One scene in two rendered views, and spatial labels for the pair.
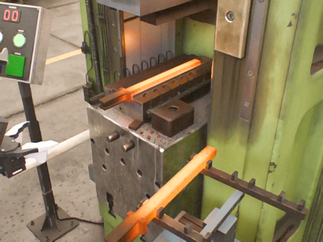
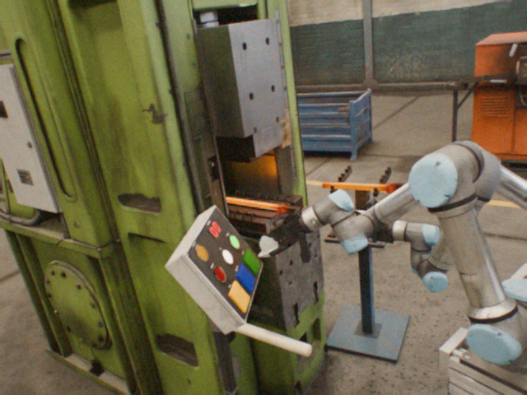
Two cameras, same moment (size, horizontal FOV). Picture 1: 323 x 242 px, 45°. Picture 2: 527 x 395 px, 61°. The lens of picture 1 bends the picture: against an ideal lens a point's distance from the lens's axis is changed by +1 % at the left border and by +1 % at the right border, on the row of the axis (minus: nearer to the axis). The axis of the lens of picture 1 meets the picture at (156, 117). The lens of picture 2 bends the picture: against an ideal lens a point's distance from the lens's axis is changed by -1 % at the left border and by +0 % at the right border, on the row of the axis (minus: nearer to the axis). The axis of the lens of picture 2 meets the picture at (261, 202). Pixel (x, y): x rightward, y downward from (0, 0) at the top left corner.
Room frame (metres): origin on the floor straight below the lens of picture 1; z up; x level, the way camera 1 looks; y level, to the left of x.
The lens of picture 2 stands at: (1.44, 1.86, 1.78)
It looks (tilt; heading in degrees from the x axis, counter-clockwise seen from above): 23 degrees down; 262
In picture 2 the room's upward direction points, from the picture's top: 8 degrees counter-clockwise
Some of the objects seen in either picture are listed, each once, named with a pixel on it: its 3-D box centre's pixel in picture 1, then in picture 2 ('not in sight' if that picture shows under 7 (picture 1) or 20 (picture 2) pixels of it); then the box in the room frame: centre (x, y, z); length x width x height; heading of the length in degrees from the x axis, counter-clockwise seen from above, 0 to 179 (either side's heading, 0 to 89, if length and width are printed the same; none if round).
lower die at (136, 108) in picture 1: (166, 81); (240, 212); (1.28, -0.03, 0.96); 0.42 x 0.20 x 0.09; 135
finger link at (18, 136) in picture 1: (19, 135); not in sight; (0.91, 0.39, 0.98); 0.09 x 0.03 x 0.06; 171
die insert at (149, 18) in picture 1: (180, 4); (227, 151); (1.29, -0.08, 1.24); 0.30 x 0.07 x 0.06; 135
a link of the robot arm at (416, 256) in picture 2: not in sight; (422, 260); (0.69, 0.54, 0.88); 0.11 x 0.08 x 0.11; 78
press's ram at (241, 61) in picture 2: not in sight; (225, 76); (1.25, -0.06, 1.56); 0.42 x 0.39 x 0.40; 135
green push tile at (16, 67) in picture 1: (16, 66); (250, 262); (1.32, 0.52, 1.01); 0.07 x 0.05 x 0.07; 70
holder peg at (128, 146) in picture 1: (128, 146); not in sight; (1.00, 0.09, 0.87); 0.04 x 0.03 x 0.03; 135
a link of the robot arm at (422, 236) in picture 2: not in sight; (422, 234); (0.69, 0.53, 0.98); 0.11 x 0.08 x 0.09; 135
